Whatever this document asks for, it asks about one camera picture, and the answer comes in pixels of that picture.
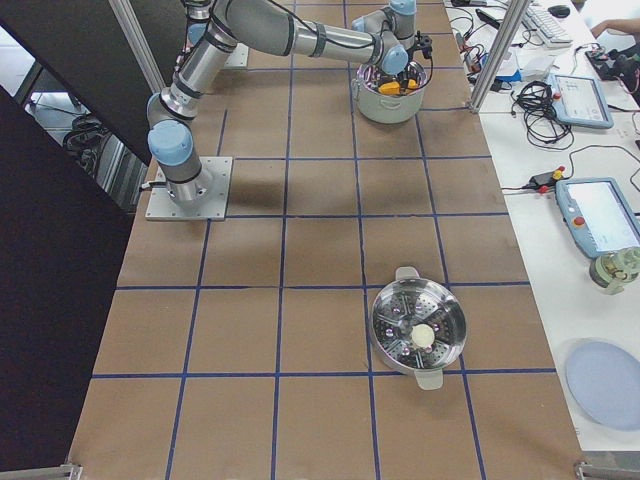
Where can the pale green electric pot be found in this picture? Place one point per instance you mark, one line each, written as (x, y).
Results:
(387, 109)

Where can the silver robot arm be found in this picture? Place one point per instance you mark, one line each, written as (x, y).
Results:
(384, 38)

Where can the glass jar with lid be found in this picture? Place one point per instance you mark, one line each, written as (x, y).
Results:
(613, 270)

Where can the teach pendant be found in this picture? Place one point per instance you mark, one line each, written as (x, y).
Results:
(579, 101)
(597, 215)

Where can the aluminium frame post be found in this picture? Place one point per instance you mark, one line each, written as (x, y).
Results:
(498, 50)

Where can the white steamed bun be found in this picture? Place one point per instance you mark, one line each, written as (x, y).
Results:
(422, 335)

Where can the blue cardboard box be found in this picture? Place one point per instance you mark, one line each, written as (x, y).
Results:
(509, 70)

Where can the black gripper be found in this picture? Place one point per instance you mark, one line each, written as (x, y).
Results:
(403, 79)

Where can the near teach pendant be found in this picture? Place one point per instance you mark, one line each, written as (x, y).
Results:
(597, 215)

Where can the yellow corn cob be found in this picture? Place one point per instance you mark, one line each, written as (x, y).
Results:
(391, 88)

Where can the black power adapter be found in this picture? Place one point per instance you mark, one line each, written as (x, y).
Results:
(540, 182)

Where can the far teach pendant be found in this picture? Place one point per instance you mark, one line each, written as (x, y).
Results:
(579, 101)

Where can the white keyboard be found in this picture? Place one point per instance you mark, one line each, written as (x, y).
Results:
(552, 34)

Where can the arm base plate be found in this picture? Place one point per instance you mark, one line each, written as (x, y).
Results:
(238, 59)
(215, 190)

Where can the steel steamer pot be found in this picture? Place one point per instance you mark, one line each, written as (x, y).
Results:
(407, 301)

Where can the blue round plate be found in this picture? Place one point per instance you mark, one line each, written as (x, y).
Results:
(604, 381)

